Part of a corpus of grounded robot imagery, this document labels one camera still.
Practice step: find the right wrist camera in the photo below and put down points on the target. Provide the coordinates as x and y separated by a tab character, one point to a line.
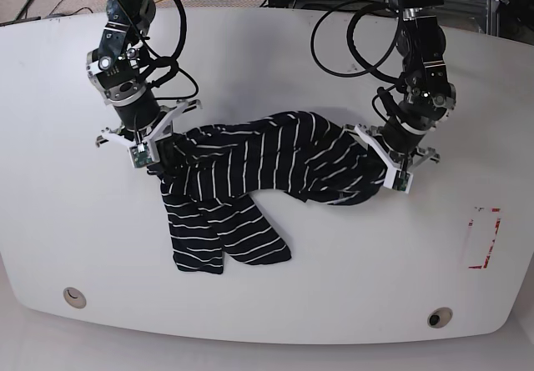
140	155

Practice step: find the red tape rectangle marking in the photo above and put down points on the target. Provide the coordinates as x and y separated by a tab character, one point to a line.
482	232

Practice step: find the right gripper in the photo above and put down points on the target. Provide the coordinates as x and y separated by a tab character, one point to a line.
145	121

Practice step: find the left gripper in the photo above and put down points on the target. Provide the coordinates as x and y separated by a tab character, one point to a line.
396	147

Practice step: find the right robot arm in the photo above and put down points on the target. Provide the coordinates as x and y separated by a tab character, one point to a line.
126	71

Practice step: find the right table grommet hole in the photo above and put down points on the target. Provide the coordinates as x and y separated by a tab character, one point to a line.
440	318

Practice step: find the left table grommet hole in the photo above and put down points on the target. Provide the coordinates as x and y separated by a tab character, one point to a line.
74	298

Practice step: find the navy white striped t-shirt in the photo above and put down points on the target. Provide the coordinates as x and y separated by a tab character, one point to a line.
211	213

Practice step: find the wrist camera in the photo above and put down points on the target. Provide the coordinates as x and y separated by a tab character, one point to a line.
402	181
140	155

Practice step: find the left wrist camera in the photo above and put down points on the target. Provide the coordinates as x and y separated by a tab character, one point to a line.
402	181

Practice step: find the table grommet hole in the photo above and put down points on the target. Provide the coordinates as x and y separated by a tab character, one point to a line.
440	318
74	298

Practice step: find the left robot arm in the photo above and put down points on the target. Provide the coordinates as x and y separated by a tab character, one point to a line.
414	102

